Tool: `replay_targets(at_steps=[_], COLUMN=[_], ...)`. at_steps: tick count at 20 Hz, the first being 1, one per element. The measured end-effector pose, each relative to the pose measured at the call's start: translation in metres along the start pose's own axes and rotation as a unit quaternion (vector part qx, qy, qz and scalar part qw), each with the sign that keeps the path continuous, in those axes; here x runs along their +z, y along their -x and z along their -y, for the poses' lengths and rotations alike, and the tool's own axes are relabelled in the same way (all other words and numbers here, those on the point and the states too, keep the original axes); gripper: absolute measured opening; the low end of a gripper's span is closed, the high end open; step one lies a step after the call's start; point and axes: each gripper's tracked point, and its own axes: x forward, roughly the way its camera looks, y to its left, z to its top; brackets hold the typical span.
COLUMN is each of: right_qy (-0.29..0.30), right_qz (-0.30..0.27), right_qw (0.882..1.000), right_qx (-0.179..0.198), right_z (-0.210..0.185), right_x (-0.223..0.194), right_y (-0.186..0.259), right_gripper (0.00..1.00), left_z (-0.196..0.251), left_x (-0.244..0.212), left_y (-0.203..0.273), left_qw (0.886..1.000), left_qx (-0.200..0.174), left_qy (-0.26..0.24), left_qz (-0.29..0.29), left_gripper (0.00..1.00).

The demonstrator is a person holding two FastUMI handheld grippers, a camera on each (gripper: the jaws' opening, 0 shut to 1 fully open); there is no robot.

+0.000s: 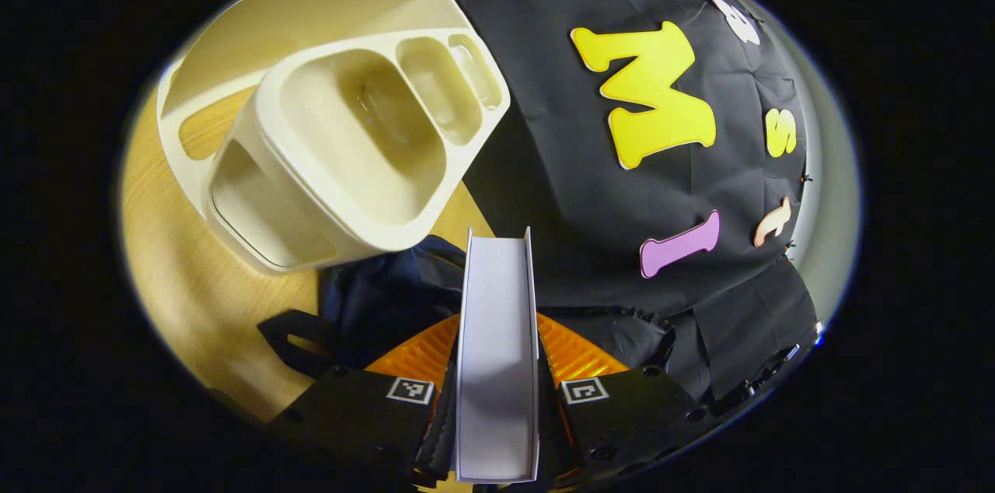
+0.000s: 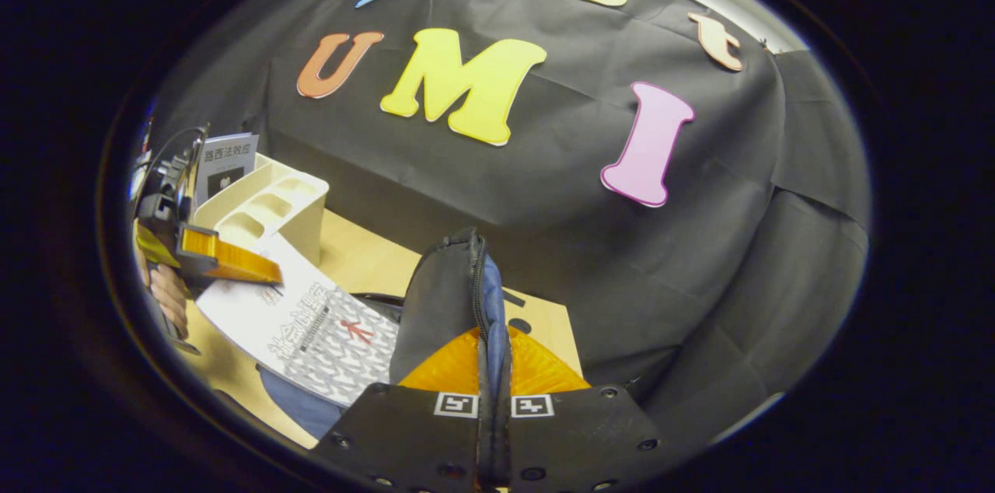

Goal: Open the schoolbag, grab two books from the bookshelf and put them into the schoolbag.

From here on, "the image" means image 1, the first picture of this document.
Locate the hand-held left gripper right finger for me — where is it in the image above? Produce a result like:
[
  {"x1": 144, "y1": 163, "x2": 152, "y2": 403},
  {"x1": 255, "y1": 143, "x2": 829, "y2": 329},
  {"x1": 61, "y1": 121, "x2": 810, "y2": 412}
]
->
[{"x1": 535, "y1": 313, "x2": 720, "y2": 490}]

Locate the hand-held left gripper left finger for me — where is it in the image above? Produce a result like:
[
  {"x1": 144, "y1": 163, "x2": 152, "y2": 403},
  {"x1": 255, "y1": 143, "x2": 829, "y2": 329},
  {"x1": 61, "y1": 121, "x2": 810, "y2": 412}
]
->
[{"x1": 268, "y1": 313, "x2": 461, "y2": 490}]

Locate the white cover book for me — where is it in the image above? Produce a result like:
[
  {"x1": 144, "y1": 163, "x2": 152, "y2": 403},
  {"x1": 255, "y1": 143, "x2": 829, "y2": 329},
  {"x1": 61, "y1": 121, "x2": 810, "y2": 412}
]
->
[{"x1": 455, "y1": 226, "x2": 541, "y2": 484}]

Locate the blue schoolbag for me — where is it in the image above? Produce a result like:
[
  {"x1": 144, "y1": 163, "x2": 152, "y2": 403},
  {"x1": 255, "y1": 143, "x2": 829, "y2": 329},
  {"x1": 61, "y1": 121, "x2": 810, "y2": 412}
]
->
[{"x1": 257, "y1": 235, "x2": 677, "y2": 400}]

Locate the cream plastic bookshelf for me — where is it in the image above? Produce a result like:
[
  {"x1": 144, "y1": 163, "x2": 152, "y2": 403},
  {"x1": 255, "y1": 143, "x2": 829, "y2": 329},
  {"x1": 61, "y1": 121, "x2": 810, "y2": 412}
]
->
[{"x1": 155, "y1": 0, "x2": 512, "y2": 276}]

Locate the black backdrop cloth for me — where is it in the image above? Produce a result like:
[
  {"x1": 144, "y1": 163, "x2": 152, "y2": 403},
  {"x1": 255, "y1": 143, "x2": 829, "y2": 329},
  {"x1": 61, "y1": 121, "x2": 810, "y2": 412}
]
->
[{"x1": 424, "y1": 0, "x2": 821, "y2": 416}]

